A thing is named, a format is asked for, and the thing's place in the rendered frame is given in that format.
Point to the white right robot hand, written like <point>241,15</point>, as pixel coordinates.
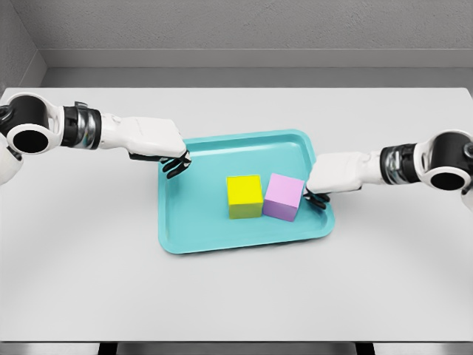
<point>332,174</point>

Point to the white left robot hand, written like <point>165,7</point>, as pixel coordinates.
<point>157,137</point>

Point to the pink cube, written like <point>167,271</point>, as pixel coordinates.
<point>282,196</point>

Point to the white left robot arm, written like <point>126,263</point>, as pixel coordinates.
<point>74,127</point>

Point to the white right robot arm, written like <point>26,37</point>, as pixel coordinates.
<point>425,164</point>

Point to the yellow cube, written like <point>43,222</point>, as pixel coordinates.
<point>244,196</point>

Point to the teal plastic tray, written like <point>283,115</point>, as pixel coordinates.
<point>207,214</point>

